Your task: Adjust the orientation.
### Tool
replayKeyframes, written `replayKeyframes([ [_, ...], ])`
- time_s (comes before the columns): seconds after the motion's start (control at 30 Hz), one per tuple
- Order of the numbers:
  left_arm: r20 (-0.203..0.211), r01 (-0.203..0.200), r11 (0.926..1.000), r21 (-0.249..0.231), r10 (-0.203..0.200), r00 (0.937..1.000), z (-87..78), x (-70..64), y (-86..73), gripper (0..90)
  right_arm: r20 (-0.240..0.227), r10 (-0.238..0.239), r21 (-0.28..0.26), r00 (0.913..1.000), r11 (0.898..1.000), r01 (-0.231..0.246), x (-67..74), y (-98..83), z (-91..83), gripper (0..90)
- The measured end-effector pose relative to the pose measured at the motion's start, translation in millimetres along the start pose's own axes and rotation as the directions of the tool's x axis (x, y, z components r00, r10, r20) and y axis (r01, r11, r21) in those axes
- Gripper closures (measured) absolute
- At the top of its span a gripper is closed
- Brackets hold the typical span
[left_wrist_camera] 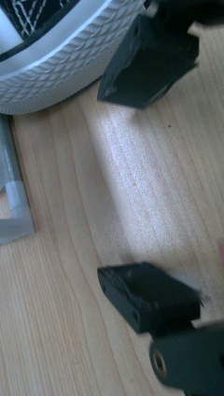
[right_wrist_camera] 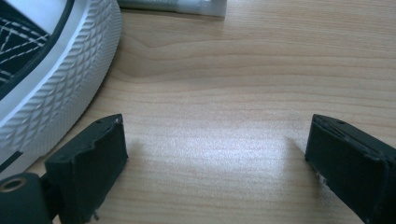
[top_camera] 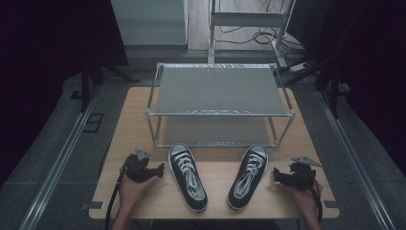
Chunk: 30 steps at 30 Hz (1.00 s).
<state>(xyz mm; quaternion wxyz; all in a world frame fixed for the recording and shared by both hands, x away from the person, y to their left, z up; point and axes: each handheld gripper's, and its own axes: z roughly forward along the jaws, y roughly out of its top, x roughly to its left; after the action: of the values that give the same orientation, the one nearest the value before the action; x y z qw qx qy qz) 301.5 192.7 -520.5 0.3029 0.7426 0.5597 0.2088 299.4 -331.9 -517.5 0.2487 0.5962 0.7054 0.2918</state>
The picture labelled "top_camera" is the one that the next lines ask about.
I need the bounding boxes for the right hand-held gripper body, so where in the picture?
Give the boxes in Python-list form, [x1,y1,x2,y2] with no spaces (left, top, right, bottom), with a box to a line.
[281,155,323,192]

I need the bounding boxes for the white metal stand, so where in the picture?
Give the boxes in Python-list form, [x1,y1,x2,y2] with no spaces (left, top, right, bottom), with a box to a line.
[206,0,297,70]

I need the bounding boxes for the grey two-tier shoe rack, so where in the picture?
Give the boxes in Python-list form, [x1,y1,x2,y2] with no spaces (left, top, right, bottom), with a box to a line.
[145,61,297,150]

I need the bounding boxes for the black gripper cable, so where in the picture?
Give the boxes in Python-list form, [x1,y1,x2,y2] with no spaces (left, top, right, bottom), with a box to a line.
[298,171,324,224]
[104,163,128,230]

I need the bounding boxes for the black tripod stand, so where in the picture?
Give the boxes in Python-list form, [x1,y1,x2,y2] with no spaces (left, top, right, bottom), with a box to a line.
[69,59,142,113]
[282,47,353,120]

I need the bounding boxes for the black floor cables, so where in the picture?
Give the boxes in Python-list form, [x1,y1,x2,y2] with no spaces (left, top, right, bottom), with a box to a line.
[213,0,305,56]

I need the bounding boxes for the person's left hand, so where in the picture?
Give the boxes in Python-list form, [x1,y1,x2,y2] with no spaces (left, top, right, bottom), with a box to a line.
[118,174,160,212]

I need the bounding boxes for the black canvas sneaker white laces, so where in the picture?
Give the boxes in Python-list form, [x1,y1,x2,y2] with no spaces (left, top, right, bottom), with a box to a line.
[226,143,270,212]
[168,142,209,214]

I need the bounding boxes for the dark curtain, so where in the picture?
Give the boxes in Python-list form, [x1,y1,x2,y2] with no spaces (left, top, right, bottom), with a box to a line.
[286,0,406,177]
[0,0,129,190]

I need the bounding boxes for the white power strip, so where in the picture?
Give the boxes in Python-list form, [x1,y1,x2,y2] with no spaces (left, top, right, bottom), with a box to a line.
[287,61,310,74]

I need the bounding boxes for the metal floor rail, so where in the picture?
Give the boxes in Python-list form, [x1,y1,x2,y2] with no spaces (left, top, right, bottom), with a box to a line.
[315,90,397,230]
[18,92,101,230]

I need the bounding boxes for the person's right hand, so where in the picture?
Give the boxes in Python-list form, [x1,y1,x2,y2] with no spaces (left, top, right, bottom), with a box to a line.
[282,179,324,216]

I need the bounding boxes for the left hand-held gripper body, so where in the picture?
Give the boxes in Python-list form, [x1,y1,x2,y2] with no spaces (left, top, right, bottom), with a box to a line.
[123,148,160,184]

